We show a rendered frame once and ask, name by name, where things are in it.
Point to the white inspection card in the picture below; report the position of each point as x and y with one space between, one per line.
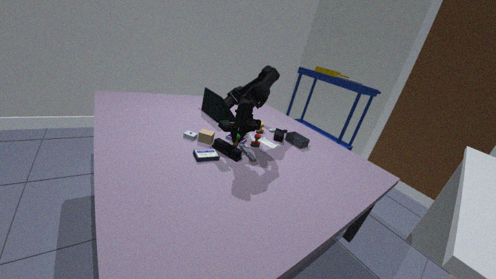
268 143

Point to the yellow rubber stamp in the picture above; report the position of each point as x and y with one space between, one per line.
261 131

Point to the tan cardboard box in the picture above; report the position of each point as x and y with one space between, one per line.
206 136

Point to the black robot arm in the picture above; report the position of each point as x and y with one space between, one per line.
250 95

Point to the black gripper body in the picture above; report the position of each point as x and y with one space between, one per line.
227 126

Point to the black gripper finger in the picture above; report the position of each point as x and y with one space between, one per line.
234 135
242 133

